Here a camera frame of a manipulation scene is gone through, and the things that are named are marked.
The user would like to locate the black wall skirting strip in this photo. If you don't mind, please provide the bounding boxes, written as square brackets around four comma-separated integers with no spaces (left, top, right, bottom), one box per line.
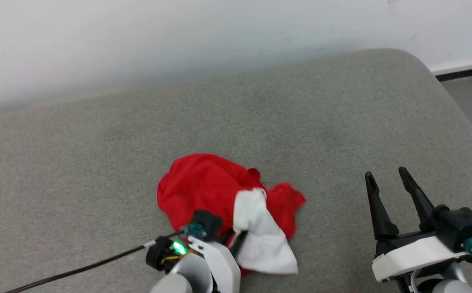
[435,65,472,82]

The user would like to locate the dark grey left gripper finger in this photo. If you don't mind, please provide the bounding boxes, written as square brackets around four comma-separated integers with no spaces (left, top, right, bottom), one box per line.
[229,230,248,257]

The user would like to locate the red and white garment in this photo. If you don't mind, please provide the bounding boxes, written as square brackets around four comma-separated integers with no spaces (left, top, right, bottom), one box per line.
[157,153,307,275]

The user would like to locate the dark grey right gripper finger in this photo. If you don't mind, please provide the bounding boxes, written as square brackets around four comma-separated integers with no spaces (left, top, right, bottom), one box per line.
[398,166,438,233]
[365,171,400,241]

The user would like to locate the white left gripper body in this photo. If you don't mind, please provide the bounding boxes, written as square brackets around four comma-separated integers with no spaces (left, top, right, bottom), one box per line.
[187,230,242,293]

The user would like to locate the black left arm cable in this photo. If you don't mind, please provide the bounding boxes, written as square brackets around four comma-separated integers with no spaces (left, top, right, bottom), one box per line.
[3,223,206,293]

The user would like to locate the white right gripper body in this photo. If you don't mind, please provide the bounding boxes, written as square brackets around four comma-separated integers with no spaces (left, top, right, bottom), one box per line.
[372,229,470,283]

